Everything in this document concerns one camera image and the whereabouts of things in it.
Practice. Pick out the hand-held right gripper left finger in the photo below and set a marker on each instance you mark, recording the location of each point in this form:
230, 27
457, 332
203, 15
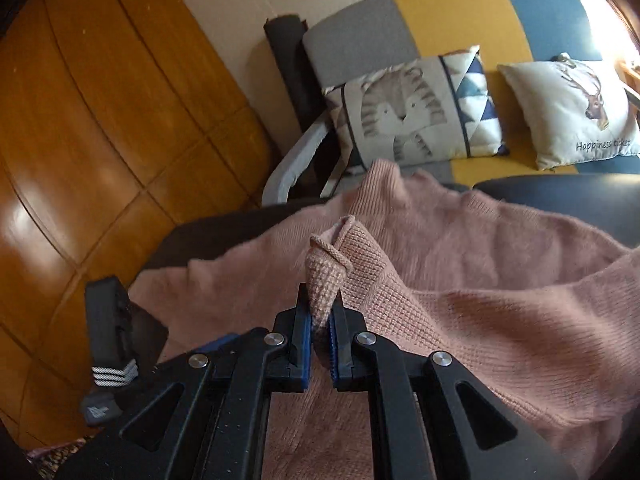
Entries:
302, 340

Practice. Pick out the black rolled mat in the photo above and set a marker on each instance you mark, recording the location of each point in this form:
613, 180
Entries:
287, 60

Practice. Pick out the wooden wardrobe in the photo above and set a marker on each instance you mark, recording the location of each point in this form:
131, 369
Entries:
100, 135

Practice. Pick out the grey yellow blue sofa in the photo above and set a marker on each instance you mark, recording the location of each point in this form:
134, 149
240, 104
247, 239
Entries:
450, 15

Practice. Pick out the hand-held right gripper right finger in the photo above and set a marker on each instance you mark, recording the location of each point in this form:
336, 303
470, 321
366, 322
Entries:
334, 350

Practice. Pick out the tiger print cushion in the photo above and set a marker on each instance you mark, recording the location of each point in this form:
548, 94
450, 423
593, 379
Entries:
410, 110

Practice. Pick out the pink knit sweater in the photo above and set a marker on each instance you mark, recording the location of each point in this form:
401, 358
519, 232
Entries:
475, 320

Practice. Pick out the deer print cushion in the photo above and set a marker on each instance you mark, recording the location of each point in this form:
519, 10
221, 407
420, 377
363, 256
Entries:
565, 110

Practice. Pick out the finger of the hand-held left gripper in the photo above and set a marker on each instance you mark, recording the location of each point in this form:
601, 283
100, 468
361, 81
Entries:
217, 344

